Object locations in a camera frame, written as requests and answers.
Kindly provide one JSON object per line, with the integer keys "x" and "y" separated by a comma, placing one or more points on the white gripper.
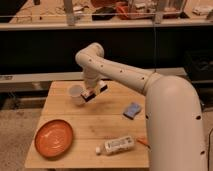
{"x": 92, "y": 80}

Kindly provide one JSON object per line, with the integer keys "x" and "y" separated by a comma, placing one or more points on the black white whiteboard eraser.
{"x": 93, "y": 95}

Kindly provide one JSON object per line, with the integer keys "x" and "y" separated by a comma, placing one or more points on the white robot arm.
{"x": 172, "y": 108}

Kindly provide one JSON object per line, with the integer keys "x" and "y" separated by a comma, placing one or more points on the translucent white cup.
{"x": 75, "y": 92}

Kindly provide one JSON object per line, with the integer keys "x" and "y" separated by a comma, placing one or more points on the orange ceramic plate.
{"x": 53, "y": 138}

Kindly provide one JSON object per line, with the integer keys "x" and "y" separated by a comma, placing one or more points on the wooden table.
{"x": 97, "y": 121}

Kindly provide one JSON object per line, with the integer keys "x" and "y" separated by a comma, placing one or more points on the blue sponge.
{"x": 132, "y": 110}

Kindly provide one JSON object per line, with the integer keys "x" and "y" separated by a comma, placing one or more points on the clear plastic bottle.
{"x": 117, "y": 145}

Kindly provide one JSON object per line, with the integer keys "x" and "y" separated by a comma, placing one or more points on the orange carrot toy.
{"x": 143, "y": 141}

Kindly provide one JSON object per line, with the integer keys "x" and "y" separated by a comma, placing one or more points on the orange tool on shelf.
{"x": 122, "y": 11}

